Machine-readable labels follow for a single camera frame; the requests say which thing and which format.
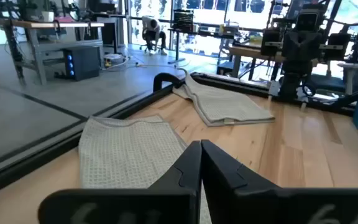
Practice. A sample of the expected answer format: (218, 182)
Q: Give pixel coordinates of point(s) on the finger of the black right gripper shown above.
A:
(311, 49)
(293, 49)

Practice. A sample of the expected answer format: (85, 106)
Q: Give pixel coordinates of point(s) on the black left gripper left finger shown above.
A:
(154, 205)

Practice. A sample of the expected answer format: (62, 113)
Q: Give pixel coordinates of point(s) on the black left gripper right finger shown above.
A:
(259, 205)

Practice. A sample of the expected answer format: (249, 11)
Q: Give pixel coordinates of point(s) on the grey waffle microfiber towel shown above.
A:
(222, 105)
(126, 152)

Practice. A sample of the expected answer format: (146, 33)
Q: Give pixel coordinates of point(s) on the wooden work table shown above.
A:
(250, 53)

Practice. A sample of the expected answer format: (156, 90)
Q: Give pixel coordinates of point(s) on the black standing desk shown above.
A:
(177, 46)

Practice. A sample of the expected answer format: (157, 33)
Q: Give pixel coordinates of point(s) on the person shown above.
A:
(151, 26)

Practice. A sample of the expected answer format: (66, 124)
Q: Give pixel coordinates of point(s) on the black computer tower blue lights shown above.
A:
(85, 63)

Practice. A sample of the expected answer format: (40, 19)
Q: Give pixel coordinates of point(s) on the grey metal workbench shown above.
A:
(51, 24)

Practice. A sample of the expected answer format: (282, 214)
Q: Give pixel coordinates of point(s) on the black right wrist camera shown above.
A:
(306, 20)

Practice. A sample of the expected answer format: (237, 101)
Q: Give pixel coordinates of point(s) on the black aluminium table frame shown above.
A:
(26, 165)

